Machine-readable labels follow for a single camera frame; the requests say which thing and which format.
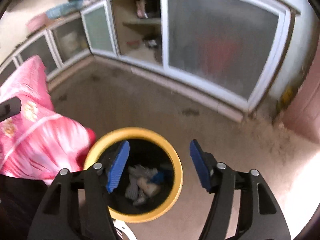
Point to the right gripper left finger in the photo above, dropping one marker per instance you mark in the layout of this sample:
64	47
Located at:
76	204

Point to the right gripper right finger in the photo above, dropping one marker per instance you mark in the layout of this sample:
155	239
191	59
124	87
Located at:
260	216

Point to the yellow rimmed black trash bin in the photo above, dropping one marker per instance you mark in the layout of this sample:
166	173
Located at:
149	150

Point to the white kitchen cabinet run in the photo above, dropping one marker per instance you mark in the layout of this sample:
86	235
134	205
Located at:
228	49

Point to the pink floral tablecloth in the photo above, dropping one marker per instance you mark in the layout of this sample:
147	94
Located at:
38	142

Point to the blue plastic basin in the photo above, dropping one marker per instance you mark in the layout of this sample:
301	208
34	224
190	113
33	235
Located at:
64	9

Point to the brown wooden door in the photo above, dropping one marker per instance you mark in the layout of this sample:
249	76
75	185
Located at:
302	115

